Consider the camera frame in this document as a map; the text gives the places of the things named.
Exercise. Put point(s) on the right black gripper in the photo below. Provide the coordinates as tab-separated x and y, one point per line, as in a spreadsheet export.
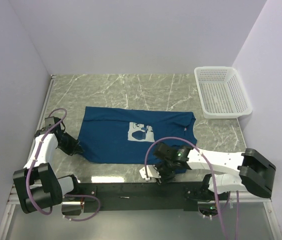
163	178

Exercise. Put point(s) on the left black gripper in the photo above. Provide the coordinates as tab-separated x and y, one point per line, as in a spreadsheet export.
74	148

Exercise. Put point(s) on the blue t-shirt with print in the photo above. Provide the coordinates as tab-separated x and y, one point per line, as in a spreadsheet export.
123	136

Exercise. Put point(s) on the white perforated plastic basket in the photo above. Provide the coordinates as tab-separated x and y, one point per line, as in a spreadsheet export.
221	92

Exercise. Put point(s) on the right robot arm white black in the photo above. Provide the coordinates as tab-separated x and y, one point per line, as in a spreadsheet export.
230	172

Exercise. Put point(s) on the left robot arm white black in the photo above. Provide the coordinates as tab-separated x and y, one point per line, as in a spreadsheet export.
36	181

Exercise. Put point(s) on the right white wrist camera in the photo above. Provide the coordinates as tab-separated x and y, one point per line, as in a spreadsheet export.
149	172

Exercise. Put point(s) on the aluminium frame rail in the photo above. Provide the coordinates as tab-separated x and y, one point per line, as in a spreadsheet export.
232	216

